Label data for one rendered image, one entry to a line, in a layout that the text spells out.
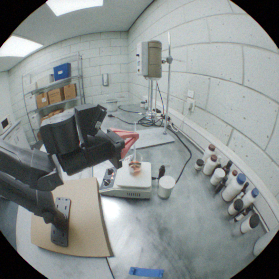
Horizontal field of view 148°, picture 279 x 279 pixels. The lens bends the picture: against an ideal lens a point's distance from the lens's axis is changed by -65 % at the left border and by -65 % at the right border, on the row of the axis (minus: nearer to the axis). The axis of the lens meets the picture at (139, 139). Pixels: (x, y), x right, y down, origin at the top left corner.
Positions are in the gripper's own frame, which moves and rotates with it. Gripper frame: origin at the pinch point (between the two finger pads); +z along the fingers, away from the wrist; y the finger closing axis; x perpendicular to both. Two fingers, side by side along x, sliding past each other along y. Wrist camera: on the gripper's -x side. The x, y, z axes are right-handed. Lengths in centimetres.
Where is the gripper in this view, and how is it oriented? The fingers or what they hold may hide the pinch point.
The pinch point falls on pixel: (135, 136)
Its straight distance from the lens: 31.3
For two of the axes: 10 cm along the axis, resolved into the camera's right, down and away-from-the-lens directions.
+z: 7.5, -3.1, 5.8
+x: -0.4, 8.6, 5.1
